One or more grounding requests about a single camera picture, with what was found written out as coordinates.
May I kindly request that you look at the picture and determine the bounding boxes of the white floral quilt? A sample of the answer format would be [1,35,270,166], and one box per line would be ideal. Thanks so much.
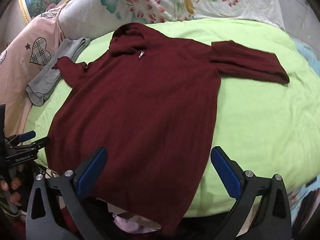
[59,0,287,42]

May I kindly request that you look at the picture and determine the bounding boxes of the maroon ribbed knit sweater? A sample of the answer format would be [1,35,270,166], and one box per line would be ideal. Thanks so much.
[46,22,290,237]

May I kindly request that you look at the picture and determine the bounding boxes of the light blue patterned sheet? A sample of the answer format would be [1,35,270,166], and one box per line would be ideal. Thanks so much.
[290,36,320,85]

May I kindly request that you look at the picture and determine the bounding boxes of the light pink garment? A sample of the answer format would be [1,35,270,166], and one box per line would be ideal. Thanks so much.
[107,200,163,238]

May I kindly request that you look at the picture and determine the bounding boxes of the folded grey cloth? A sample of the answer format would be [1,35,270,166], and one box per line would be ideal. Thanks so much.
[26,37,91,106]

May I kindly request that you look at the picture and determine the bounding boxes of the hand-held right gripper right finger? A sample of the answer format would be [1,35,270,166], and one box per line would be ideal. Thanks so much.
[210,146,292,240]

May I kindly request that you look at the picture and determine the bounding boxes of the person's left hand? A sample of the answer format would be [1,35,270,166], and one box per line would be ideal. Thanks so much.
[0,176,25,205]

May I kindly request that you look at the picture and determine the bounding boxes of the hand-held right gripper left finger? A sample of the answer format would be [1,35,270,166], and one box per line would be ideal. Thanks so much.
[26,147,108,240]

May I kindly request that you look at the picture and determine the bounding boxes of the light green bed sheet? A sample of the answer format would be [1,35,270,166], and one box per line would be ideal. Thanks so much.
[24,17,320,218]

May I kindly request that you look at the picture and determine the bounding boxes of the pink quilt with plaid hearts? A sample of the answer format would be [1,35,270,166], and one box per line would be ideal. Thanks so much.
[0,4,68,140]

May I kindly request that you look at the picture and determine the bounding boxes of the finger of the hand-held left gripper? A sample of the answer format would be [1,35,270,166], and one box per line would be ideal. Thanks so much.
[24,136,51,153]
[7,131,37,147]

